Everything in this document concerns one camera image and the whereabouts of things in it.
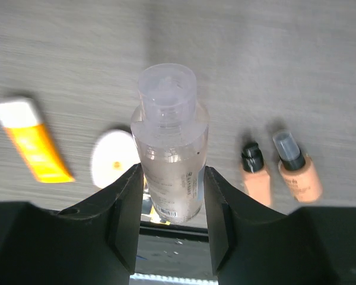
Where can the beige foundation bottle black cap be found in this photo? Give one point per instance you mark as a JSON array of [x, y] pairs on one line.
[[255, 174]]

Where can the cream oval compact bottle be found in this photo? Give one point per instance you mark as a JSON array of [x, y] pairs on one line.
[[113, 154]]

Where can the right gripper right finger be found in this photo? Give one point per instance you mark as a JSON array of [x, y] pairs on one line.
[[254, 244]]

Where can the beige foundation bottle clear cap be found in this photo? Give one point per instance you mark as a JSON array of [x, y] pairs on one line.
[[296, 168]]

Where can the orange white tube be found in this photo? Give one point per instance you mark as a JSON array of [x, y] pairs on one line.
[[24, 125]]

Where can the clear liquid bottle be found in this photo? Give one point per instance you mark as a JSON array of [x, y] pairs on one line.
[[170, 130]]

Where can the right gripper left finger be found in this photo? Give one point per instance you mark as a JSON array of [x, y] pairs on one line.
[[92, 242]]

